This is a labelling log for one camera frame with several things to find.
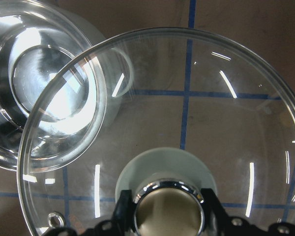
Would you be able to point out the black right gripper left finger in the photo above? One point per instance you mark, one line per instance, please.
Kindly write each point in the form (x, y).
(122, 220)

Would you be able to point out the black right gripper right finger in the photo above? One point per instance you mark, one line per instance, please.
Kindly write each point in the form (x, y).
(219, 223)

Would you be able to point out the glass pot lid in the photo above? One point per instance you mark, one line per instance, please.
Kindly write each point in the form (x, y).
(162, 112)

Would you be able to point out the pale green cooking pot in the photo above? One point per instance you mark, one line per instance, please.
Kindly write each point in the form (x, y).
(36, 41)

